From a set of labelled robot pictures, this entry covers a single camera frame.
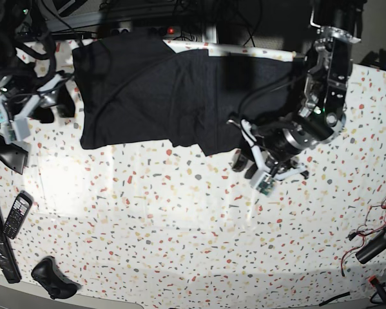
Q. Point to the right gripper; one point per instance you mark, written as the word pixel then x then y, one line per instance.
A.
pixel 20 94

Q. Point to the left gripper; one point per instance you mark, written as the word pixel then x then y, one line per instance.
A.
pixel 281 140

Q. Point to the black T-shirt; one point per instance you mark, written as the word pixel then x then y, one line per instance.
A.
pixel 135 88

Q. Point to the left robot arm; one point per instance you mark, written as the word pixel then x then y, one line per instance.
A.
pixel 319 116

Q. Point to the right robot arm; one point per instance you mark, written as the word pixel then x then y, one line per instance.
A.
pixel 18 59

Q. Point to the black remote control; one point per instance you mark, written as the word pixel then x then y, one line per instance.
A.
pixel 20 208

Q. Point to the black cylindrical tool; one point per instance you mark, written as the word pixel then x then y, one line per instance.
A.
pixel 376 246

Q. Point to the thin black stick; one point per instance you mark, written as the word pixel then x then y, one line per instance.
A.
pixel 334 298

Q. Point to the red black clamp right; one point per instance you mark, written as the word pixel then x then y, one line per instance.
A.
pixel 379 289

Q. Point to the black game controller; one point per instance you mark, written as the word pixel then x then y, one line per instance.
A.
pixel 48 275

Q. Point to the black handheld device with handle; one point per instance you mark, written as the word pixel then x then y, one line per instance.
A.
pixel 13 156

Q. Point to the power strip with red switch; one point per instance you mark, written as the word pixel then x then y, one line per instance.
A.
pixel 167 32

